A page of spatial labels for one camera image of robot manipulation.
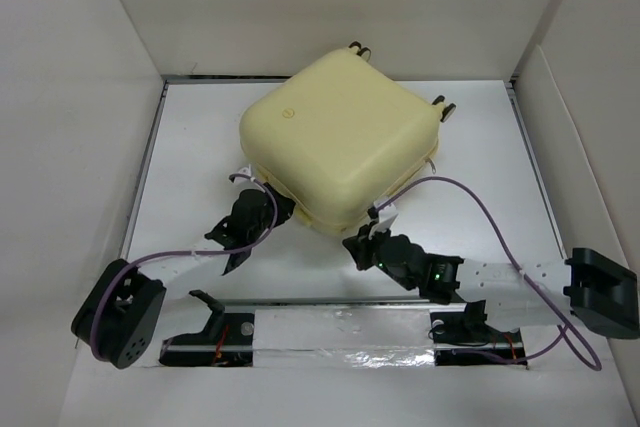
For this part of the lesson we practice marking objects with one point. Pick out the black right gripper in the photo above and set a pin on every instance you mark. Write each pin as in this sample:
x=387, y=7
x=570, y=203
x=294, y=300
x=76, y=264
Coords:
x=360, y=245

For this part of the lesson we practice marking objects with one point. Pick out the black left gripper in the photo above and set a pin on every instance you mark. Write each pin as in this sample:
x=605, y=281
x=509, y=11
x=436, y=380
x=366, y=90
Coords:
x=286, y=206

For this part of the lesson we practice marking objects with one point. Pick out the yellow suitcase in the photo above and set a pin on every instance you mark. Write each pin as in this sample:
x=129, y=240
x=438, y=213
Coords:
x=339, y=135

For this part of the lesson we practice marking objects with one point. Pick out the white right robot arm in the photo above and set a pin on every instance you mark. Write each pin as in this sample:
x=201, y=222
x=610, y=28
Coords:
x=587, y=289

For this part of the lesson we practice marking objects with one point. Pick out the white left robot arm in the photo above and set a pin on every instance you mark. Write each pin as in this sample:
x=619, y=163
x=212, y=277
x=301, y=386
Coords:
x=118, y=318

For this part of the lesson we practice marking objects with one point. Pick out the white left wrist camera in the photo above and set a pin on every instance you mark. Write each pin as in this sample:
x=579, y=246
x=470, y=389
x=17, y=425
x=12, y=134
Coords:
x=245, y=175

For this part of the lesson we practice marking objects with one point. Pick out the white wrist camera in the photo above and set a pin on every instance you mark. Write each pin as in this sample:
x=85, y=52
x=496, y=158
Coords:
x=245, y=175
x=382, y=214

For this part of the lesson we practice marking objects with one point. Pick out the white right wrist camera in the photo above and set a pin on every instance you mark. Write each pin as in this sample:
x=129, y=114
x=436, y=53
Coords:
x=382, y=214

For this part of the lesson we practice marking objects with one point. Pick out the metal base rail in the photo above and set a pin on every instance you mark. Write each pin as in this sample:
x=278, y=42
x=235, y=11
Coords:
x=305, y=336

